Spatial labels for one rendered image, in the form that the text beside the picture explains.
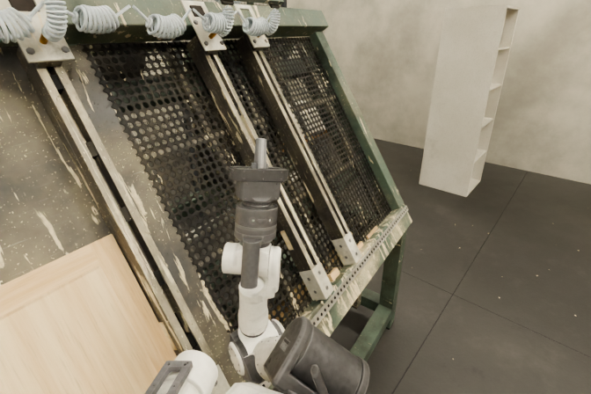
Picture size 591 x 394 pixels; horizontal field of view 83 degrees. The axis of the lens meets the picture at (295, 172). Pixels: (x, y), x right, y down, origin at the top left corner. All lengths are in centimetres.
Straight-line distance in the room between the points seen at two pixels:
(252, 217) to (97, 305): 47
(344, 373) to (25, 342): 65
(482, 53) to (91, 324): 391
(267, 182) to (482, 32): 363
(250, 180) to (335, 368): 36
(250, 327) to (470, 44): 373
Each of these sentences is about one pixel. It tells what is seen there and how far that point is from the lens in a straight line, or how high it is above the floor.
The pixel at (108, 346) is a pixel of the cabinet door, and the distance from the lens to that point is 99.
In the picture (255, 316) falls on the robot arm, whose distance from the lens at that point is 83.
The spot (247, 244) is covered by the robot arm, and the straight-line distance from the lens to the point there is 66.
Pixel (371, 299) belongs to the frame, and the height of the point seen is 18.
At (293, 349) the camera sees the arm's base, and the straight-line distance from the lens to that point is 61.
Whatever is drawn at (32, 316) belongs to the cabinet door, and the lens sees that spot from 95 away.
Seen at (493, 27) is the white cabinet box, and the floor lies 185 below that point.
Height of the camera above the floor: 185
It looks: 23 degrees down
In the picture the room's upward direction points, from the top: 1 degrees counter-clockwise
